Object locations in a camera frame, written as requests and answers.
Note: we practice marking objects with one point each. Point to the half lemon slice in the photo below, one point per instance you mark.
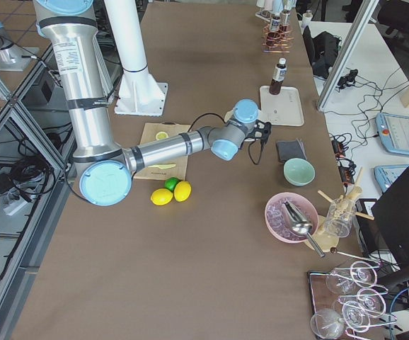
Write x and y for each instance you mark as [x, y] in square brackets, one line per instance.
[161, 135]

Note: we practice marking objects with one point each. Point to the aluminium frame post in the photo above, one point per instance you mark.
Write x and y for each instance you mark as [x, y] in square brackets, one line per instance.
[356, 30]

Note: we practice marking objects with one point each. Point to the wooden cutting board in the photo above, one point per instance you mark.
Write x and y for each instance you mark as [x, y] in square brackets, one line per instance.
[163, 154]

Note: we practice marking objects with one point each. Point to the green bowl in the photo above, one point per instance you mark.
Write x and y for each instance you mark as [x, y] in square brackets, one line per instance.
[299, 172]

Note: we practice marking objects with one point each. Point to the bottle lying in rack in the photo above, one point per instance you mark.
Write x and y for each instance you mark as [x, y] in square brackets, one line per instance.
[274, 25]

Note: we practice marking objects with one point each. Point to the upper yellow lemon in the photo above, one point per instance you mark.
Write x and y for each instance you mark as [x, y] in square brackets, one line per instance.
[182, 191]

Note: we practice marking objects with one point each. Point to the metal ice scoop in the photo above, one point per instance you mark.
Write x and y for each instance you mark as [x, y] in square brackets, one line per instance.
[300, 225]

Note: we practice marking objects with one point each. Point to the dark drink bottle on tray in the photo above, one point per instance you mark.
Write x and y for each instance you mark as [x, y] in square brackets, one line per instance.
[278, 76]

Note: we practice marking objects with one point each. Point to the grey folded cloth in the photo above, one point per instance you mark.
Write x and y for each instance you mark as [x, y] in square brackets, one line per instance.
[290, 150]

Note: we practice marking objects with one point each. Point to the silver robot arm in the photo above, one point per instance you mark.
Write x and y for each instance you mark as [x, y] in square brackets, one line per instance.
[105, 168]

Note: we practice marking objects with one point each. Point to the wine glass front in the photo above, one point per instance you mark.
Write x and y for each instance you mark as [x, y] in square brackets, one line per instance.
[355, 316]

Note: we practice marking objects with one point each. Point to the wooden cup holder stand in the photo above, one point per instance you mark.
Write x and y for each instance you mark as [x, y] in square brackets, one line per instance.
[327, 241]

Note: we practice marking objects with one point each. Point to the wine glass middle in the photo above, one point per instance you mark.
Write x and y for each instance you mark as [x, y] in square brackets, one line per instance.
[372, 302]

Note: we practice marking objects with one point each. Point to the wine glass lowest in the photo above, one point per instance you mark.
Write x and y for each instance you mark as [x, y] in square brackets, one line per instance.
[327, 324]

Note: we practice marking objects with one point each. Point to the green lime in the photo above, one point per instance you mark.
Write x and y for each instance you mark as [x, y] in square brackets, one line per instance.
[171, 183]

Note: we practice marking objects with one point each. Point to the wine glass rear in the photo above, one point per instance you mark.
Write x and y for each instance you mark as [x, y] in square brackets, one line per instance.
[348, 280]

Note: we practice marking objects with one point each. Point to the yellow lemon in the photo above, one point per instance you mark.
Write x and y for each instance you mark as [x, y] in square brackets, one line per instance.
[182, 191]
[161, 196]

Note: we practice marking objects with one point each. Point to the clear glass on stand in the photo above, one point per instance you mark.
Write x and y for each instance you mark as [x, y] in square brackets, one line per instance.
[339, 218]

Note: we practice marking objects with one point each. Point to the copper wire bottle rack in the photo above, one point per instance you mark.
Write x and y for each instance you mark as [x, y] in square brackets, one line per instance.
[279, 42]

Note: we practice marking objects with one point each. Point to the yellow plastic knife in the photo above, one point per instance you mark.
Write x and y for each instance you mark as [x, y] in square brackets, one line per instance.
[163, 166]

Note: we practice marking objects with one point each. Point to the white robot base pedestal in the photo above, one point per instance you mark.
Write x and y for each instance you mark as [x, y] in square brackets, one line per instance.
[139, 92]

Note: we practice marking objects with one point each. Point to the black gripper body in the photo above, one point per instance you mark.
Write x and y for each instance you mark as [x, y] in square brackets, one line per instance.
[251, 138]

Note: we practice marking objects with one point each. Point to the cream rabbit tray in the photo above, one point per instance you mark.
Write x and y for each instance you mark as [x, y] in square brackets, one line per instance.
[282, 109]

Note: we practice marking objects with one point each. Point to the pink ice bowl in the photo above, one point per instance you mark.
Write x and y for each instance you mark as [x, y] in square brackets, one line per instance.
[276, 219]

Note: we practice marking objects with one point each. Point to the black monitor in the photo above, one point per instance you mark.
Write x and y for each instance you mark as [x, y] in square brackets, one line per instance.
[391, 212]

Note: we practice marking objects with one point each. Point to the blue teach pendant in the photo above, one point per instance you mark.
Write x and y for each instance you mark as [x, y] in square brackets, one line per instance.
[385, 175]
[393, 132]

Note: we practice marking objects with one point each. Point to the lower yellow lemon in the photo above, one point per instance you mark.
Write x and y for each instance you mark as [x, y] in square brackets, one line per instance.
[161, 196]

